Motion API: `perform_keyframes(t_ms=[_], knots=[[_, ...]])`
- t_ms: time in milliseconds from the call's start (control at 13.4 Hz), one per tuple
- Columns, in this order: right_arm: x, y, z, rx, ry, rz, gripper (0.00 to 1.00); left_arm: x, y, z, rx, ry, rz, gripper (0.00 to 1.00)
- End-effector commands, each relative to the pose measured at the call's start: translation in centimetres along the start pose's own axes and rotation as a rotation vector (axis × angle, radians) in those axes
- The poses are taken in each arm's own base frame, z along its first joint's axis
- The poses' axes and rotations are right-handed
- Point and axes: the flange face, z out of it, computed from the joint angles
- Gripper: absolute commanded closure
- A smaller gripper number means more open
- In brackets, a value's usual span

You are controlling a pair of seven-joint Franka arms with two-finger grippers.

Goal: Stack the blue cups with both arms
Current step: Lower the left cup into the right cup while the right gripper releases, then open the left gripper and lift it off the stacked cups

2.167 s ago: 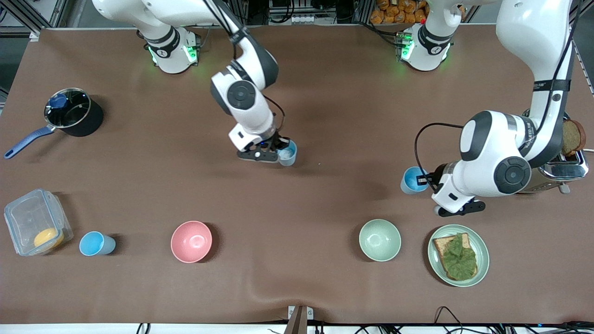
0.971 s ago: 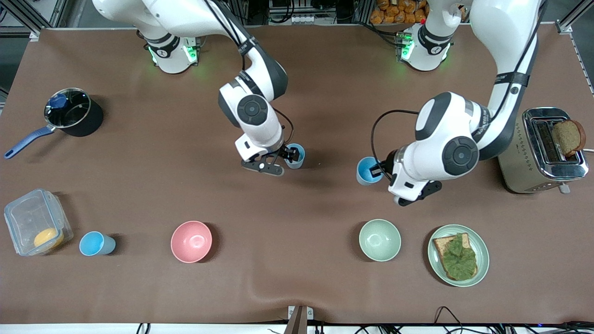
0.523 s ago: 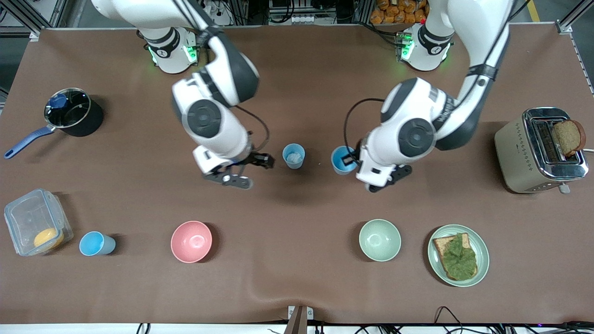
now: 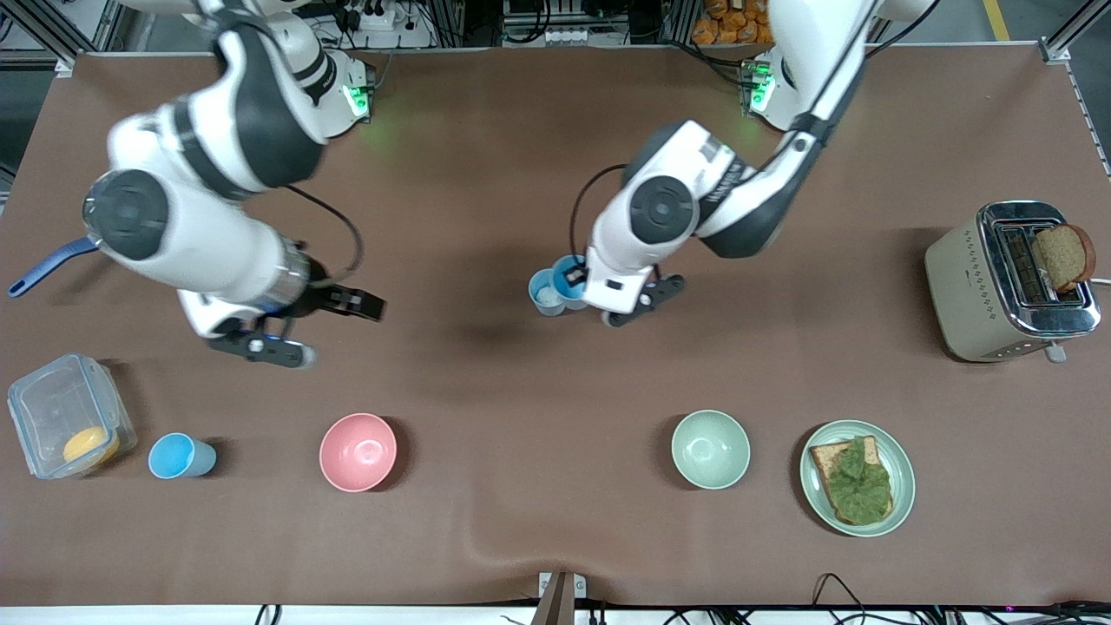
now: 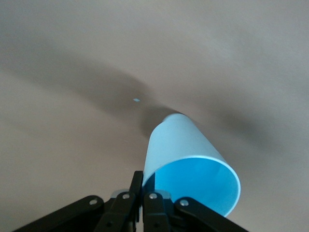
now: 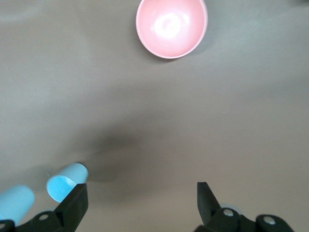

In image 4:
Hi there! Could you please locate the white power strip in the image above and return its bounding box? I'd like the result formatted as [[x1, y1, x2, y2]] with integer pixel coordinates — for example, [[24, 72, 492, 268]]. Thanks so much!
[[343, 4, 396, 31]]

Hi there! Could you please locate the pale green plate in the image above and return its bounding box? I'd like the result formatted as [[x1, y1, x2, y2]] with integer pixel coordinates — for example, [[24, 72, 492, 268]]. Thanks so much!
[[799, 419, 917, 538]]

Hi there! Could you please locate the blue plastic cup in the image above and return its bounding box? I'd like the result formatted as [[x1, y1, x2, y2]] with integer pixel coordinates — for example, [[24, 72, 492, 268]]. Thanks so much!
[[148, 432, 218, 480], [553, 254, 593, 311]]

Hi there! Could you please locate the green lettuce leaf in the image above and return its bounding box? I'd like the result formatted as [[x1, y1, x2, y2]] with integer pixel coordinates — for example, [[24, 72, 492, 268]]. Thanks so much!
[[823, 437, 894, 524]]

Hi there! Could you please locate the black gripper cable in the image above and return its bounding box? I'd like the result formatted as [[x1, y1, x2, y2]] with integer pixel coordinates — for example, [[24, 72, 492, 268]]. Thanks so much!
[[285, 184, 365, 289], [569, 163, 631, 263]]

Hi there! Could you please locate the black pot blue handle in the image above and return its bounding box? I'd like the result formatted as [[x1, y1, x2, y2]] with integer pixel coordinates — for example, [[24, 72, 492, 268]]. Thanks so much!
[[7, 236, 100, 299]]

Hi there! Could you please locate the pink bowl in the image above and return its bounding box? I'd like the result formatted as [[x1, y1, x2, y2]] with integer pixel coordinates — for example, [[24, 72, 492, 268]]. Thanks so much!
[[319, 412, 398, 493]]

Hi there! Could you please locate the beige chrome toaster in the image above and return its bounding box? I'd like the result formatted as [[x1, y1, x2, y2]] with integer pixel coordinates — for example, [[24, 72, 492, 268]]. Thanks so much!
[[924, 201, 1103, 364]]

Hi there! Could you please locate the brown bread slice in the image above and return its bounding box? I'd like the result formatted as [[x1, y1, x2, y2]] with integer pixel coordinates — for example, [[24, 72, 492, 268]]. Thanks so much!
[[809, 436, 895, 526]]

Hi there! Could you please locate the pale green bowl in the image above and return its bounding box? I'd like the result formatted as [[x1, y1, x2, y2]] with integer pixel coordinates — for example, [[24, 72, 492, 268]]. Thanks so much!
[[671, 409, 752, 490]]

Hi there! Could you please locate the yellow round food piece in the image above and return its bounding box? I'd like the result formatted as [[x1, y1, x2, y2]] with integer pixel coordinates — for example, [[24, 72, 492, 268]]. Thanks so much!
[[62, 425, 121, 467]]

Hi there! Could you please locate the dark bread slice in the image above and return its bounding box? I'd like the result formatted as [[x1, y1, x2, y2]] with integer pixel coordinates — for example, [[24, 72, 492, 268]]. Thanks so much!
[[1030, 223, 1097, 293]]

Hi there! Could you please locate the clear plastic container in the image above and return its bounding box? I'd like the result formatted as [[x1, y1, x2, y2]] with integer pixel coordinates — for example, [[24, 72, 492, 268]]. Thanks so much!
[[7, 352, 138, 480]]

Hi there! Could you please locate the bag of orange buns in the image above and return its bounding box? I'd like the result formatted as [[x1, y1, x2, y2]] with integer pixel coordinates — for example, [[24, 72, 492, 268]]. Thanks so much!
[[692, 0, 775, 46]]

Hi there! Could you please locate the black looped floor cable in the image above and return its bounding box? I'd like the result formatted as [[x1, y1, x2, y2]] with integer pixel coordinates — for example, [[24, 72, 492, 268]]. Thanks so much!
[[812, 573, 878, 624]]

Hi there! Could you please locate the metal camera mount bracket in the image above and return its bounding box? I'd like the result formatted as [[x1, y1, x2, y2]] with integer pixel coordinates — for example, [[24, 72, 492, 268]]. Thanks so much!
[[538, 571, 587, 625]]

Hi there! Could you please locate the blue cup pale inside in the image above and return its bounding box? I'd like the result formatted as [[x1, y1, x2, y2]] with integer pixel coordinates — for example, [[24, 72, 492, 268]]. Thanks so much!
[[529, 267, 571, 318]]

